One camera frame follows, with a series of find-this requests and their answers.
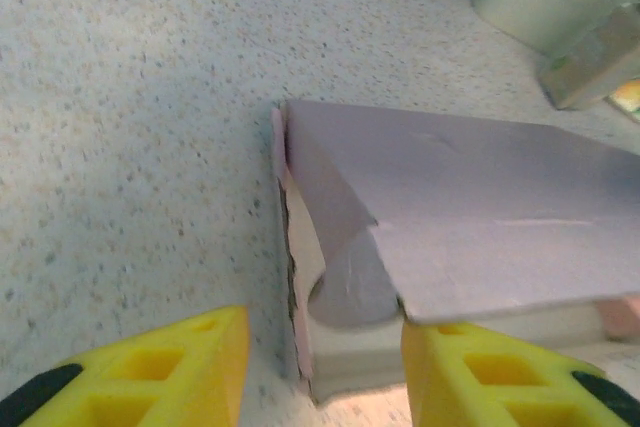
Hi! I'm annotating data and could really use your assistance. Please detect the pink paper box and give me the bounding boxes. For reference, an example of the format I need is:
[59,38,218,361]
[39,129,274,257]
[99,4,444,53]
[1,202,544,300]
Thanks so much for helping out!
[269,99,640,406]

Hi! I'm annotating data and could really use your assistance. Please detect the green yellow snack bag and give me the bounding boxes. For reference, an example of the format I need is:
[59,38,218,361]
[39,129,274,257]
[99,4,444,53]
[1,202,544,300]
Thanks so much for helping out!
[607,79,640,123]

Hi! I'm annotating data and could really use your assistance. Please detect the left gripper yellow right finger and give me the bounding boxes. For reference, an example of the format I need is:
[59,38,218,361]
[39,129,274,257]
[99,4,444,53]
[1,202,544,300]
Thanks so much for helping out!
[402,319,640,427]

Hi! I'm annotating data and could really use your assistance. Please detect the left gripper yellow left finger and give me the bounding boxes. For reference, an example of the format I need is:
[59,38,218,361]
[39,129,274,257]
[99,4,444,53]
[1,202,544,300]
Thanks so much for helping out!
[0,304,251,427]

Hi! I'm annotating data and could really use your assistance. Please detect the beige spice bottle black cap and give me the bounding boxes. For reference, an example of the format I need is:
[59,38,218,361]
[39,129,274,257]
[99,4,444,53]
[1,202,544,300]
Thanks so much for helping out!
[537,1,640,111]

